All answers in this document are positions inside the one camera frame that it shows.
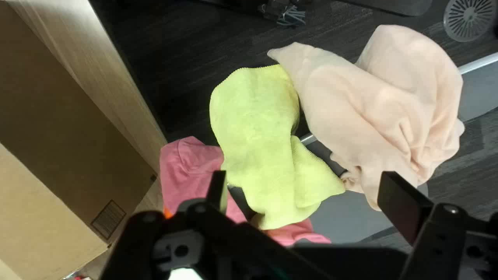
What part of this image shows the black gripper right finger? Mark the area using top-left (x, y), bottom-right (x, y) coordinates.
top-left (376, 170), bottom-right (436, 248)

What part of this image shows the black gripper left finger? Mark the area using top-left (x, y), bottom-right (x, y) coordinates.
top-left (205, 169), bottom-right (229, 214)

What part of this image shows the pink shirt with orange stripes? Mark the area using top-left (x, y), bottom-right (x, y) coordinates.
top-left (159, 136), bottom-right (333, 249)

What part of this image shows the green towel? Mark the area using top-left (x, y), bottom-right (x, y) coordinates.
top-left (207, 64), bottom-right (348, 232)

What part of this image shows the peach shirt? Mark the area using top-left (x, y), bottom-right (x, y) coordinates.
top-left (266, 24), bottom-right (467, 212)

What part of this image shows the brown cardboard box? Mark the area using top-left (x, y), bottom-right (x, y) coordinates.
top-left (0, 0), bottom-right (168, 280)

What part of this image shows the grey office chair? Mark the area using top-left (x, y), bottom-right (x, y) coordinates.
top-left (299, 50), bottom-right (498, 246)

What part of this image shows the round white grille fan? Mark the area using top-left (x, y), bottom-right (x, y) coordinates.
top-left (442, 0), bottom-right (498, 46)

